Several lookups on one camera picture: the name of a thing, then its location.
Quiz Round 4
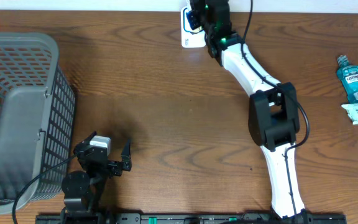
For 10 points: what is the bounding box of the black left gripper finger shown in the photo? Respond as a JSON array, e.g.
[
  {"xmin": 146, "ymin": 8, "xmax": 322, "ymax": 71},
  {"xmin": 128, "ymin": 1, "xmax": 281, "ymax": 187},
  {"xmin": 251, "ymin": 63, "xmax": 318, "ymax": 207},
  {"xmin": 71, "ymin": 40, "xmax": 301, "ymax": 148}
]
[
  {"xmin": 121, "ymin": 139, "xmax": 131, "ymax": 162},
  {"xmin": 78, "ymin": 131, "xmax": 97, "ymax": 146}
]

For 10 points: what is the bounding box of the teal mouthwash bottle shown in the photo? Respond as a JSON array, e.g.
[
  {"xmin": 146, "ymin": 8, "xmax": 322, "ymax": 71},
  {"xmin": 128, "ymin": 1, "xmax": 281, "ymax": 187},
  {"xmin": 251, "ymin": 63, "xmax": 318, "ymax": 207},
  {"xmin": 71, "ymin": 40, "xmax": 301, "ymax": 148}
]
[{"xmin": 336, "ymin": 55, "xmax": 358, "ymax": 104}]

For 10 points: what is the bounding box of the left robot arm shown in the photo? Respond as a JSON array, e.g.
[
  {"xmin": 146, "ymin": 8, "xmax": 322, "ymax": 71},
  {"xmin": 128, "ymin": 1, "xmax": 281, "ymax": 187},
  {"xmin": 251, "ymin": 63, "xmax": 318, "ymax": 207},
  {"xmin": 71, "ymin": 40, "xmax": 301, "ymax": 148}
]
[{"xmin": 60, "ymin": 131, "xmax": 132, "ymax": 223}]

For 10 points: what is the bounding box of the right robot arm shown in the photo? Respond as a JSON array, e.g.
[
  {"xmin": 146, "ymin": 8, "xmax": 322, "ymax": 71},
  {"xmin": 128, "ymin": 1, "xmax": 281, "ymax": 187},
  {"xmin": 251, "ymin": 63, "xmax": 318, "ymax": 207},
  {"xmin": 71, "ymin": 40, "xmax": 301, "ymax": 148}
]
[{"xmin": 183, "ymin": 0, "xmax": 305, "ymax": 222}]

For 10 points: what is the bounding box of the white barcode scanner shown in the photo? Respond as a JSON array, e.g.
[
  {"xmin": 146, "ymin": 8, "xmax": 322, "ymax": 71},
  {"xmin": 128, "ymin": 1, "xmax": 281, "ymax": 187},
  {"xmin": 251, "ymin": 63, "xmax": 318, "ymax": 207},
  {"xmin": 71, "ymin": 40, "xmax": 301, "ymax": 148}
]
[{"xmin": 180, "ymin": 6, "xmax": 206, "ymax": 48}]

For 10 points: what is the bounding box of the grey plastic shopping basket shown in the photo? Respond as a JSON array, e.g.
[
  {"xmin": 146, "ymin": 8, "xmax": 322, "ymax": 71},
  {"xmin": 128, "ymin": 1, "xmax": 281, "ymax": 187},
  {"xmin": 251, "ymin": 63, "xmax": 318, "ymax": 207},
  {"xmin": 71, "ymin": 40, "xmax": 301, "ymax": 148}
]
[{"xmin": 0, "ymin": 33, "xmax": 75, "ymax": 215}]

